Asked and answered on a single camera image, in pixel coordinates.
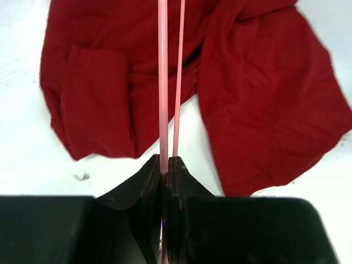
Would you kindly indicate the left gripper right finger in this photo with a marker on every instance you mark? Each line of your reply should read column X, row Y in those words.
column 178, row 185

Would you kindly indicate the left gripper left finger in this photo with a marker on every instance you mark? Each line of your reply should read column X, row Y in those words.
column 129, row 218

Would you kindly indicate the red t-shirt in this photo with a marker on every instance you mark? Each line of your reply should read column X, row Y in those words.
column 267, row 91

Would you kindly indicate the pink wire hanger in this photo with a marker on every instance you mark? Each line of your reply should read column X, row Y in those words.
column 163, row 95

